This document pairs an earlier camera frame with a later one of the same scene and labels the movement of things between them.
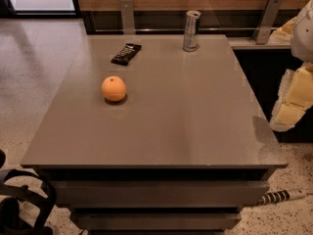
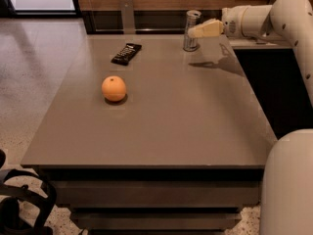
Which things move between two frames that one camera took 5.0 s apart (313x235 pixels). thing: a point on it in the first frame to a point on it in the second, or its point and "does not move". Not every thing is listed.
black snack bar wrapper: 125,55 does not move
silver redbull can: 191,34 does not move
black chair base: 11,216 does not move
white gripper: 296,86 to 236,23
